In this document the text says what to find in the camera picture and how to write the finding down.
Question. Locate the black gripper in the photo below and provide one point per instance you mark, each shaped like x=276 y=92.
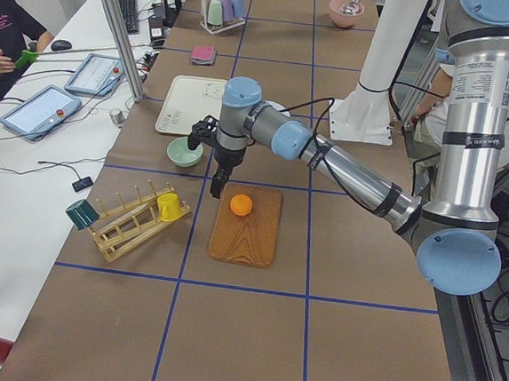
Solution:
x=227 y=158

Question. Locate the orange fruit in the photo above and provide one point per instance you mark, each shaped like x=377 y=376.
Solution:
x=241 y=205

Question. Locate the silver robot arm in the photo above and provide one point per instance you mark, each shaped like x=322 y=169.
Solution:
x=452 y=235

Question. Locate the brown wooden tray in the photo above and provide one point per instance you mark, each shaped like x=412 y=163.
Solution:
x=249 y=240

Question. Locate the cream bear tray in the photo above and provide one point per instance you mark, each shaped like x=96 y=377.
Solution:
x=189 y=100

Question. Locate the green bowl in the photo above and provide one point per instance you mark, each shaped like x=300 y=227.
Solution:
x=179 y=153

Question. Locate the yellow cup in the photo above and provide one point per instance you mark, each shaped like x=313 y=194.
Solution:
x=169 y=208

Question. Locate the wooden cup rack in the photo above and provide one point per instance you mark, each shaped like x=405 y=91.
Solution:
x=125 y=227

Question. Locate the small metal cylinder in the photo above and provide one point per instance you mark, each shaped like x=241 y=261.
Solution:
x=117 y=117

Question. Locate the pink grey sponge cloth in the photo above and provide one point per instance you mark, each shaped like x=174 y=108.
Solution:
x=203 y=55

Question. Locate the small black device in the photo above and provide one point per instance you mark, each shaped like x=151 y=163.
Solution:
x=82 y=184

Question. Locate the dark green cup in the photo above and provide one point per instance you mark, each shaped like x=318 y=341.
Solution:
x=82 y=214

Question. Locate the far teach pendant tablet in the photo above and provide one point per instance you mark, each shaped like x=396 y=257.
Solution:
x=97 y=76

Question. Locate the teach pendant tablet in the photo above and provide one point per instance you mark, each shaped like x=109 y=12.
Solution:
x=97 y=76
x=39 y=115

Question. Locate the green pastel cup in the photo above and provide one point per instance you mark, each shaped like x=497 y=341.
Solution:
x=214 y=17

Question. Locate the purple pastel cup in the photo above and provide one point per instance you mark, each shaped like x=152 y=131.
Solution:
x=227 y=10

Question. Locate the blue pastel cup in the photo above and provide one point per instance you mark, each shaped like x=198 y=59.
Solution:
x=238 y=8

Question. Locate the near teach pendant tablet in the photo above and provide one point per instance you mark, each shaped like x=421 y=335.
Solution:
x=39 y=115

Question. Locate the black keyboard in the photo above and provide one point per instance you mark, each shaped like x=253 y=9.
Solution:
x=129 y=12

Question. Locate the pink bowl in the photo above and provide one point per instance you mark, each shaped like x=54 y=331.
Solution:
x=340 y=19

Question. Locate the black computer mouse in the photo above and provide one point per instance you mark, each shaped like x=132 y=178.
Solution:
x=61 y=45

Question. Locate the metal scoop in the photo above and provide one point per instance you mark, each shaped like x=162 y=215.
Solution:
x=351 y=8

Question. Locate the person in black shirt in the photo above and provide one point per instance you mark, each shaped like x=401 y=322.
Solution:
x=16 y=27

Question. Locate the standing person in white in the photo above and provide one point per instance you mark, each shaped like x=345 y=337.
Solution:
x=475 y=34

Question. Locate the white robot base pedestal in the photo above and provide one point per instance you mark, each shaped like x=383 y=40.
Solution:
x=364 y=115

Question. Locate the white wire cup rack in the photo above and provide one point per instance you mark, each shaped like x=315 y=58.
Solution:
x=226 y=25

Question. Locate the aluminium frame post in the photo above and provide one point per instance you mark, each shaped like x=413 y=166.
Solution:
x=118 y=30

